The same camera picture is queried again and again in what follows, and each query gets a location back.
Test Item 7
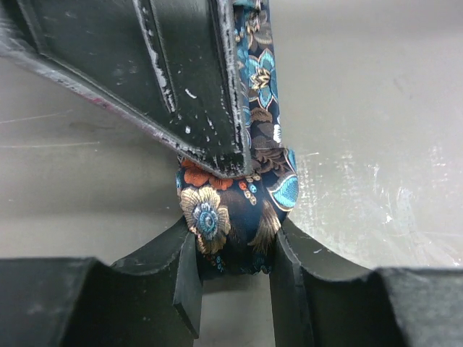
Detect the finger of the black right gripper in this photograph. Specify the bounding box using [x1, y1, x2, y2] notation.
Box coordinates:
[1, 1, 252, 178]

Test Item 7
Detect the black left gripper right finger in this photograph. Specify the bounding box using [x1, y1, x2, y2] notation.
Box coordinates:
[270, 220, 462, 346]

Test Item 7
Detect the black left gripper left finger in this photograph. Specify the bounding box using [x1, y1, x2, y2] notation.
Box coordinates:
[1, 220, 202, 346]

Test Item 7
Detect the dark floral necktie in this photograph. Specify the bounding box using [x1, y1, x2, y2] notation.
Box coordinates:
[176, 1, 299, 280]

